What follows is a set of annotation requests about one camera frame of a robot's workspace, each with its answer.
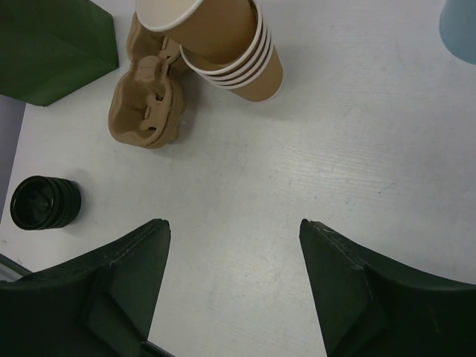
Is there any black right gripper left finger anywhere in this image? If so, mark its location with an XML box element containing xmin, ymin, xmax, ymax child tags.
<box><xmin>1</xmin><ymin>219</ymin><xmax>171</xmax><ymax>356</ymax></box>

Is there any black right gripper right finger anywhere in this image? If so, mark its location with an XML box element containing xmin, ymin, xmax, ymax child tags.
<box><xmin>299</xmin><ymin>219</ymin><xmax>475</xmax><ymax>356</ymax></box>

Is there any green and brown paper bag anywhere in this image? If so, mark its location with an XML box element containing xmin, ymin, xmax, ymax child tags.
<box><xmin>1</xmin><ymin>1</ymin><xmax>119</xmax><ymax>106</ymax></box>

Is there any stack of black cup lids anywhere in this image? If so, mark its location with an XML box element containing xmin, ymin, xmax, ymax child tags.
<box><xmin>10</xmin><ymin>176</ymin><xmax>82</xmax><ymax>231</ymax></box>

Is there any stack of brown paper cups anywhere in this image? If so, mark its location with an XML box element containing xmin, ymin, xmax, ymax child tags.
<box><xmin>135</xmin><ymin>1</ymin><xmax>283</xmax><ymax>102</ymax></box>

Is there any light blue straw holder cup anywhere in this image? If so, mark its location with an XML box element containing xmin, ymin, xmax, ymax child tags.
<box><xmin>439</xmin><ymin>0</ymin><xmax>475</xmax><ymax>65</ymax></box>

